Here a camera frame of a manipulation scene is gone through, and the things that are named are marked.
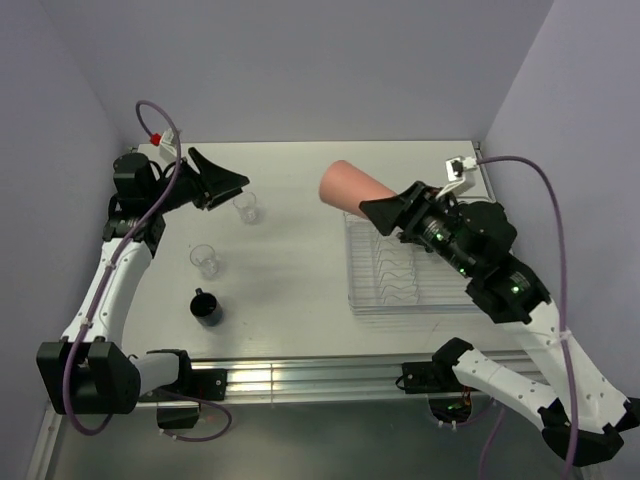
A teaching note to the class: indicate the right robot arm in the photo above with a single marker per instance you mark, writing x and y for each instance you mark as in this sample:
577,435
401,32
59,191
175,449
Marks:
475,240

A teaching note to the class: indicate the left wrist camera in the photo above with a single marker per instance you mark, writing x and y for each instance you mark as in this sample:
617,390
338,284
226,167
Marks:
165,142

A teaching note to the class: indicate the small black mug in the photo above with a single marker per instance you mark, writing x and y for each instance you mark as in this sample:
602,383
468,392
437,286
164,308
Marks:
205,308

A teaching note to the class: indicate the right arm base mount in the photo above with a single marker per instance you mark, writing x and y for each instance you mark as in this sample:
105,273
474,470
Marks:
449,401

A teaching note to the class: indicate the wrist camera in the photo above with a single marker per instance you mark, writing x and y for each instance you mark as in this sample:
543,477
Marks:
165,142
460,174

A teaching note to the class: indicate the orange plastic cup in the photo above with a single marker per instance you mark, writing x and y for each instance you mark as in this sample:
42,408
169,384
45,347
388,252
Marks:
344,186

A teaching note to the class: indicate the small clear glass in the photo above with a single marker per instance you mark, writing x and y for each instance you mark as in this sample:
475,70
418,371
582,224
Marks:
204,258

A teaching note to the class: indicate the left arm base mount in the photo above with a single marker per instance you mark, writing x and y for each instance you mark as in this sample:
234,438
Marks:
195,402

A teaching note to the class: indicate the aluminium extrusion rail frame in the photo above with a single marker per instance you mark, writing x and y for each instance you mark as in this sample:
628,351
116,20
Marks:
300,377

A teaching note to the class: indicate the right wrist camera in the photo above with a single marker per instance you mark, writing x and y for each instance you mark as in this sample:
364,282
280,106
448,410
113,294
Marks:
460,174

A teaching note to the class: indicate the clear plastic drip tray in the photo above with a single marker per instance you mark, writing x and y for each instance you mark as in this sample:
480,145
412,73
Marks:
360,306

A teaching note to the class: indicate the clear glass near back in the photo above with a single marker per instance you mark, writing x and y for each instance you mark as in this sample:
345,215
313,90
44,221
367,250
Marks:
246,206

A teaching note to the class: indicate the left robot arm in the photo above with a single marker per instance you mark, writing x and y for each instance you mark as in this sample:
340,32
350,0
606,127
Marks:
131,238

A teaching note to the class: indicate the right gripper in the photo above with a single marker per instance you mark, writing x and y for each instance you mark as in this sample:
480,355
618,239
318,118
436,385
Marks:
387,212

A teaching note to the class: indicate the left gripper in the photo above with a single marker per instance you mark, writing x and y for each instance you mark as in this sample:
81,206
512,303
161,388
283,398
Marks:
217,182

